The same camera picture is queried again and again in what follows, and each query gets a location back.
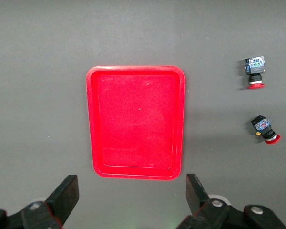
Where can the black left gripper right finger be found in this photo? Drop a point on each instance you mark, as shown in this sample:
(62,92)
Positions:
(197,200)

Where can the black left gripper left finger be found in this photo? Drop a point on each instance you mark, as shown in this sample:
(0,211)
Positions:
(62,200)

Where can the red button red-striped label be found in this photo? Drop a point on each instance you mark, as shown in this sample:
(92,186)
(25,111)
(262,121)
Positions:
(264,127)

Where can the red button blue-green label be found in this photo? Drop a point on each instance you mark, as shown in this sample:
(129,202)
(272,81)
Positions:
(256,68)

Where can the red plastic tray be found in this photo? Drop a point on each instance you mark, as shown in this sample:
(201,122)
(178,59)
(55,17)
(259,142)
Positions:
(138,119)

